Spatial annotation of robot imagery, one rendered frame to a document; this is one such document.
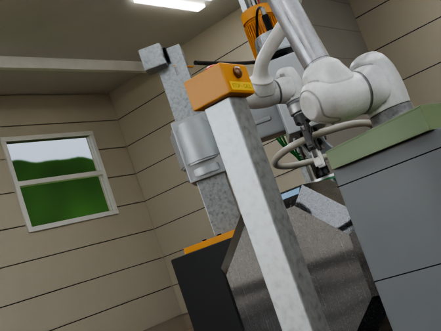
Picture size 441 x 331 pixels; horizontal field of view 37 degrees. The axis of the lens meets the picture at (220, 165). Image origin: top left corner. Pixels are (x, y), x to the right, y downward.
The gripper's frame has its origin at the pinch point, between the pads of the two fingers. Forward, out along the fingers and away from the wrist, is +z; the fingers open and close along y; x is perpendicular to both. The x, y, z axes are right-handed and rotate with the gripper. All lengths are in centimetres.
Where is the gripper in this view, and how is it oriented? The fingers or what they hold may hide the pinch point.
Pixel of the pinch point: (317, 159)
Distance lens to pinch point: 269.2
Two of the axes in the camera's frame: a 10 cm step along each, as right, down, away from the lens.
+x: -8.7, 3.7, 3.2
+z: 3.1, 9.2, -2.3
